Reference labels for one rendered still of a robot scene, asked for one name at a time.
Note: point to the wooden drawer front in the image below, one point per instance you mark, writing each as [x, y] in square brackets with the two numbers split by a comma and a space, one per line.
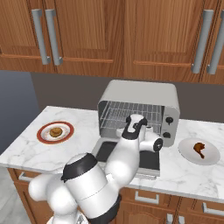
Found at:
[14, 174]
[169, 199]
[192, 205]

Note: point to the white plate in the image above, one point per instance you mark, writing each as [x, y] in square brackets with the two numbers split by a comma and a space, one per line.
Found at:
[189, 154]

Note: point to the red rimmed plate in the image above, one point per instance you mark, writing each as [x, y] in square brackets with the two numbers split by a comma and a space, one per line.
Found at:
[43, 136]

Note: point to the black toaster oven knob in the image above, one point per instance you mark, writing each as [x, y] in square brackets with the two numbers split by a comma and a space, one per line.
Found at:
[166, 134]
[169, 119]

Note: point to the brown chicken drumstick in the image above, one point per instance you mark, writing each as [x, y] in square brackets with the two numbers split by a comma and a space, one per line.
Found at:
[199, 147]

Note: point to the wooden base cupboard door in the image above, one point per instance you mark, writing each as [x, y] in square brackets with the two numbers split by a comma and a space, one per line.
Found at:
[29, 204]
[140, 215]
[204, 220]

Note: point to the brown bread roll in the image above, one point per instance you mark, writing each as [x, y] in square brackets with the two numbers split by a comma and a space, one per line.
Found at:
[56, 132]

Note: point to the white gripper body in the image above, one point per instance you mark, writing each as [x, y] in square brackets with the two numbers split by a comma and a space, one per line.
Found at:
[120, 132]

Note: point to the silver toaster oven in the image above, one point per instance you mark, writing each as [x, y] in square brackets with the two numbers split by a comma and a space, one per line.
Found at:
[140, 92]

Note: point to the wooden wall cupboard door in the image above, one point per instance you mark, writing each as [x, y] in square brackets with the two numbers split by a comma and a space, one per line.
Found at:
[217, 78]
[163, 29]
[17, 29]
[87, 29]

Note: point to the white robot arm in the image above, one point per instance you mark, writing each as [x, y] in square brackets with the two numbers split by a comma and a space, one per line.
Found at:
[96, 180]

